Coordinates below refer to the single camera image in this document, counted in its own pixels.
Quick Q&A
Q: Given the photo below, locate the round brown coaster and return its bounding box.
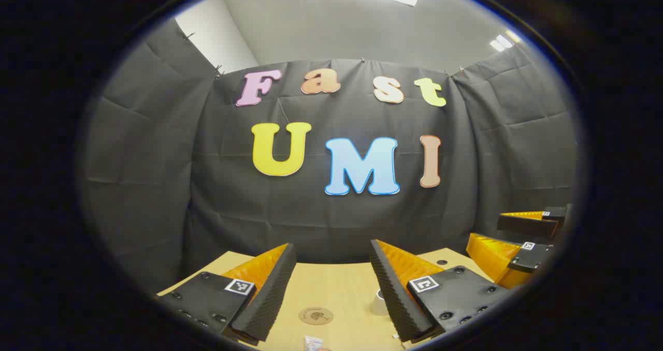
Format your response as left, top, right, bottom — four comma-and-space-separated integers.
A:
299, 307, 334, 326

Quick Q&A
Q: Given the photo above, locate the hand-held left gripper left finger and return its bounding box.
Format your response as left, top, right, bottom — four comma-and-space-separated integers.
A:
155, 243, 297, 347

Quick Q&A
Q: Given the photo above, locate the small ceiling light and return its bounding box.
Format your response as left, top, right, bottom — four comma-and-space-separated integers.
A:
489, 29, 523, 52

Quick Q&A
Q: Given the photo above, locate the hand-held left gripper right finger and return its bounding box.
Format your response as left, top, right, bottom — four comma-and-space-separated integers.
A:
369, 239, 513, 344

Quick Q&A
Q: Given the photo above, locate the white cup with wooden handle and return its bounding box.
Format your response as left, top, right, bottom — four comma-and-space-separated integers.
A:
370, 289, 390, 316

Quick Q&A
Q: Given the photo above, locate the black backdrop cloth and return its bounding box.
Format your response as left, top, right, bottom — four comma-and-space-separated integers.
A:
78, 20, 581, 295

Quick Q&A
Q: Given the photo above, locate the light wooden desktop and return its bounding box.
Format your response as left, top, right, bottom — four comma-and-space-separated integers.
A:
155, 247, 498, 351

